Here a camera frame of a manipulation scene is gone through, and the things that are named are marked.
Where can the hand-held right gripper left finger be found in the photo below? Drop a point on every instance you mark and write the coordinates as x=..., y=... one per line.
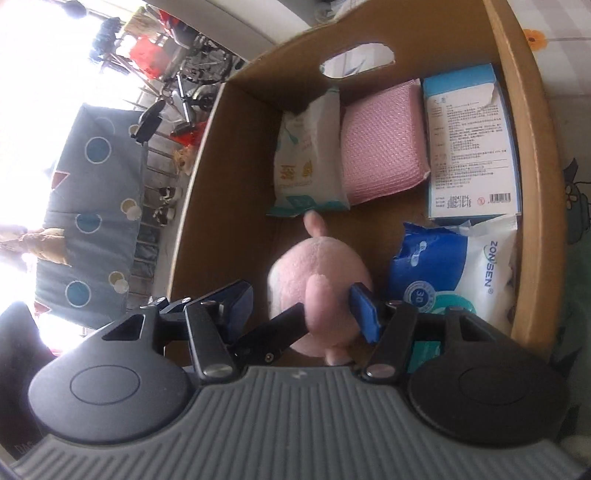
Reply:
x=240, y=300

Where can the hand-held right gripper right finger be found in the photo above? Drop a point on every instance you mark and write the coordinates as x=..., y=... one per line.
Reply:
x=364, y=309

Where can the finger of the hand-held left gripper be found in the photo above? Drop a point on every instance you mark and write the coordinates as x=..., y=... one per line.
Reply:
x=272, y=337

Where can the pink plush toy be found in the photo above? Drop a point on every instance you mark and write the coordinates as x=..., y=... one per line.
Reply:
x=314, y=267

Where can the cardboard box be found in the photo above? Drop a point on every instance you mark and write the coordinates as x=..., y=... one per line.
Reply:
x=231, y=184

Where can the pink textured cloth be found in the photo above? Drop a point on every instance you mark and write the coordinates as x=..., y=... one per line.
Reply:
x=383, y=143

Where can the blue white wipes pack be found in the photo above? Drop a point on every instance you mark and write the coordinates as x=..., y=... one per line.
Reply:
x=429, y=272

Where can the black white shoe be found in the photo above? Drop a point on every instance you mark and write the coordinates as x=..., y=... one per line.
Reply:
x=164, y=216
x=167, y=194

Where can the white wet wipes pack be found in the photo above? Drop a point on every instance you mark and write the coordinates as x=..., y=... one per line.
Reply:
x=309, y=157

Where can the grey quilt with circles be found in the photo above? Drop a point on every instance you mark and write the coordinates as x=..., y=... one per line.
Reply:
x=92, y=194

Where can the blue white paper box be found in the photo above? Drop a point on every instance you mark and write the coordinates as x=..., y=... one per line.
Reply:
x=471, y=147

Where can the bicycle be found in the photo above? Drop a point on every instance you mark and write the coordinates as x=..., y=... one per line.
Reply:
x=194, y=69

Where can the blue hanging garment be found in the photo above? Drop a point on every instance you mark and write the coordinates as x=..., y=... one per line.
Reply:
x=105, y=34

